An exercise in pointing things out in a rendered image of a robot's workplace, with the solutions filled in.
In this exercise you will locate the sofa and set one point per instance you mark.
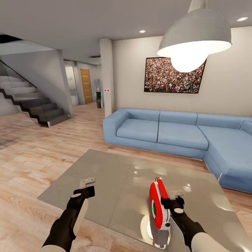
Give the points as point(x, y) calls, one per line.
point(223, 142)

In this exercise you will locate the picture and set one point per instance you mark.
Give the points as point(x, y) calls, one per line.
point(161, 76)

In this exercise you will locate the radio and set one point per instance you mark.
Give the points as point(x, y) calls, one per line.
point(160, 214)

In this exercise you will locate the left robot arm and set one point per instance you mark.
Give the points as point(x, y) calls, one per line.
point(65, 229)

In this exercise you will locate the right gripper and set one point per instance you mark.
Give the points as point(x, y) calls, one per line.
point(166, 202)

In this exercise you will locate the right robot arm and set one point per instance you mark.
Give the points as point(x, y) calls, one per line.
point(192, 233)

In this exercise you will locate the coffee table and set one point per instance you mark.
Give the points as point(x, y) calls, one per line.
point(122, 202)

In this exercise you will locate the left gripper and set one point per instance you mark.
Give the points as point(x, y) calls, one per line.
point(90, 191)

